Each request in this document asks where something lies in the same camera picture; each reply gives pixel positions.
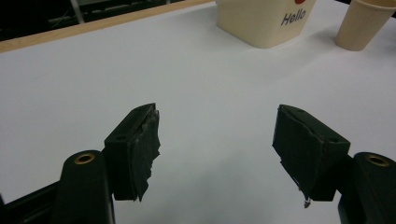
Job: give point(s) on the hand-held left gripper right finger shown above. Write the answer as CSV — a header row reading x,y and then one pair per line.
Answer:
x,y
308,155

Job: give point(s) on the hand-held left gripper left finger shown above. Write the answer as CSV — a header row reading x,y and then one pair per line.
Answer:
x,y
130,155

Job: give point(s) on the cream plastic bin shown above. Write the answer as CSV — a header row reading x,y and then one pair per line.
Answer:
x,y
261,21

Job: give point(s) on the beige paper cup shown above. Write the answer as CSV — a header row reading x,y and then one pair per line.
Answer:
x,y
361,25

